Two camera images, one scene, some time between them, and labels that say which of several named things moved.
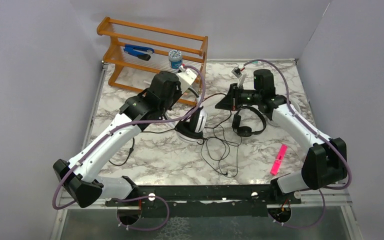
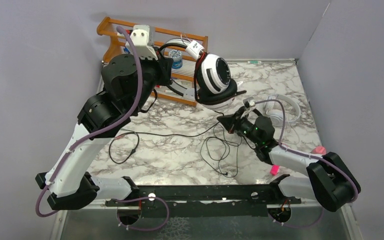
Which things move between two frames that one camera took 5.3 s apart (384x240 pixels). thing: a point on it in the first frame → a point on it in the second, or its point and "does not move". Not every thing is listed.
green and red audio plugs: x=226 y=143 → x=197 y=60
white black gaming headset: x=192 y=131 → x=213 y=87
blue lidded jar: x=175 y=59 does not move
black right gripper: x=230 y=102 → x=231 y=122
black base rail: x=220 y=200 does not move
